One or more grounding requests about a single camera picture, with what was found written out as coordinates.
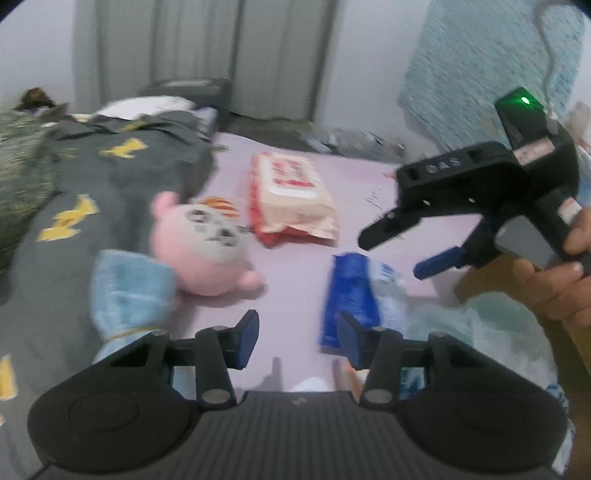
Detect grey curtain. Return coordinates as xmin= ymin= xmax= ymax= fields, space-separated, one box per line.
xmin=74 ymin=0 xmax=340 ymax=121

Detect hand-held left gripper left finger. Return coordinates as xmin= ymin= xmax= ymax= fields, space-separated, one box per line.
xmin=95 ymin=309 xmax=260 ymax=409

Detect blue striped towel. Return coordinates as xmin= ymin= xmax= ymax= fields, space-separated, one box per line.
xmin=90 ymin=249 xmax=180 ymax=366

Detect pink round plush toy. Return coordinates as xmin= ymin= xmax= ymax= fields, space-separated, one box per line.
xmin=150 ymin=191 xmax=266 ymax=296

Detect floral teal hanging cloth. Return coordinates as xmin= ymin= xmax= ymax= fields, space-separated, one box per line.
xmin=399 ymin=0 xmax=586 ymax=155

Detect green patterned pillow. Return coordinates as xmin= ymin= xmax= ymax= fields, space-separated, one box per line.
xmin=0 ymin=111 xmax=62 ymax=273

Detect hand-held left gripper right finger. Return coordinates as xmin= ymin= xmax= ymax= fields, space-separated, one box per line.
xmin=337 ymin=310 xmax=502 ymax=409

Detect person's right hand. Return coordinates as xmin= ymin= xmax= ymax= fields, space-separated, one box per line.
xmin=512 ymin=203 xmax=591 ymax=324

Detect blue white tissue pack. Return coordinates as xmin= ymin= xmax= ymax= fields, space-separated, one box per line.
xmin=318 ymin=251 xmax=404 ymax=356

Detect dark brown object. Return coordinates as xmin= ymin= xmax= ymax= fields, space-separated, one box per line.
xmin=15 ymin=88 xmax=62 ymax=112

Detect pink wet wipes pack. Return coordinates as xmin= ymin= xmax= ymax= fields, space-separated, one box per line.
xmin=248 ymin=151 xmax=341 ymax=248

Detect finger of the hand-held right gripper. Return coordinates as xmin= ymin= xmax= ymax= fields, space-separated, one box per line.
xmin=358 ymin=205 xmax=424 ymax=252
xmin=413 ymin=246 xmax=471 ymax=280

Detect grey blanket yellow prints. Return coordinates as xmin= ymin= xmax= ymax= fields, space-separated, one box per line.
xmin=0 ymin=107 xmax=219 ymax=480

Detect white plastic bag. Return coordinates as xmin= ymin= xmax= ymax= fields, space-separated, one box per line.
xmin=406 ymin=295 xmax=571 ymax=409

